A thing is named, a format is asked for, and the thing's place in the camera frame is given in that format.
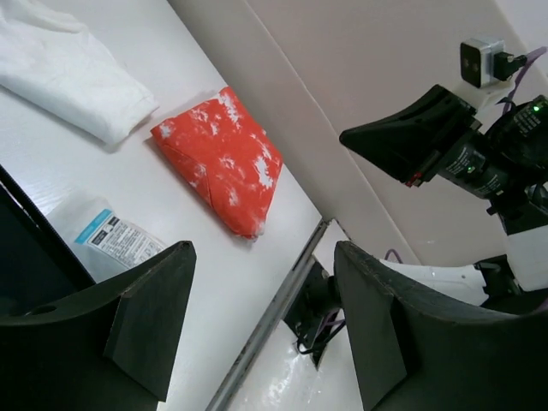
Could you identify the blue kids suitcase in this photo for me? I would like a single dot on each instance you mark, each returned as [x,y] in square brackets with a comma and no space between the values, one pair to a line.
[37,266]

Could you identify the clear packet with blue label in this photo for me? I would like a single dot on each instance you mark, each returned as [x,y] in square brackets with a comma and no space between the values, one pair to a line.
[105,244]

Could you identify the aluminium table rail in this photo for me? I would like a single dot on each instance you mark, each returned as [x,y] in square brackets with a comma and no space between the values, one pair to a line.
[274,313]

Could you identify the red white patterned cloth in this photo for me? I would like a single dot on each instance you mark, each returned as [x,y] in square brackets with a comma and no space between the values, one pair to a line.
[226,156]

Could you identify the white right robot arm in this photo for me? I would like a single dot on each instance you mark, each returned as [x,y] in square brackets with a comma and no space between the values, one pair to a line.
[523,216]

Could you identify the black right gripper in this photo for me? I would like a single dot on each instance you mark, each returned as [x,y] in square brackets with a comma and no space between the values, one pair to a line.
[411,145]

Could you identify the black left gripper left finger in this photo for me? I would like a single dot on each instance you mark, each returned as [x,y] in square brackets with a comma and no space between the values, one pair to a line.
[109,347]

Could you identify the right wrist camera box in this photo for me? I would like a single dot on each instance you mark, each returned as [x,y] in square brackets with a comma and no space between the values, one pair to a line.
[484,62]

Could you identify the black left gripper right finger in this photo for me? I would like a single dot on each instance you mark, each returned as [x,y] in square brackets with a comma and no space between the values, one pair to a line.
[417,349]

